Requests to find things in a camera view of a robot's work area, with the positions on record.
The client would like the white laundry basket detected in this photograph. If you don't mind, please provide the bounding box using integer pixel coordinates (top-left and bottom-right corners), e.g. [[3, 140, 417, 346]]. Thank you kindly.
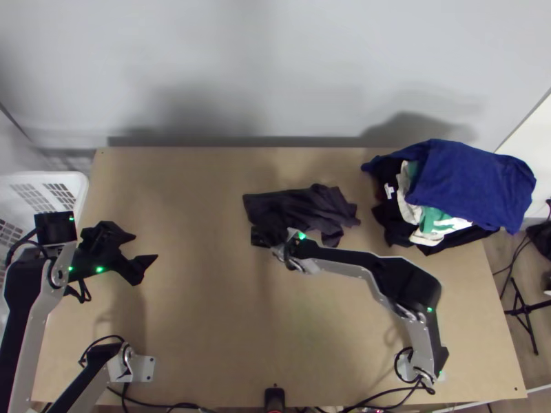
[[0, 171, 90, 317]]

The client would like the black bag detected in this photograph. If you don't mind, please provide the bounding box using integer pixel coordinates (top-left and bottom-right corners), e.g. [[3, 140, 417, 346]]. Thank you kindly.
[[526, 198, 551, 261]]

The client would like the black t-shirt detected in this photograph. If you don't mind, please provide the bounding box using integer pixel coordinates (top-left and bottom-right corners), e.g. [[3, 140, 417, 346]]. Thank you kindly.
[[242, 183, 362, 249]]

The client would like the black tripod stand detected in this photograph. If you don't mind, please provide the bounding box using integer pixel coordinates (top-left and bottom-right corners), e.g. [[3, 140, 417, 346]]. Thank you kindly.
[[501, 275, 551, 357]]

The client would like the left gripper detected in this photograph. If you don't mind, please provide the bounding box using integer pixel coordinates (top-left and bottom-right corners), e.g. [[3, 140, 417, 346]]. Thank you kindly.
[[80, 221, 159, 288]]

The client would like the heap of clothes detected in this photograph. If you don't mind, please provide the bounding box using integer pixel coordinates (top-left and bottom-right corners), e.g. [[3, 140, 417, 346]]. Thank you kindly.
[[360, 138, 538, 258]]

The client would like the black cable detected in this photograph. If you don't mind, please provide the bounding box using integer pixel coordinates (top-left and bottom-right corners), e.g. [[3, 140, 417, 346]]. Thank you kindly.
[[393, 346, 437, 396], [63, 277, 93, 305], [491, 231, 536, 277], [77, 334, 127, 368]]

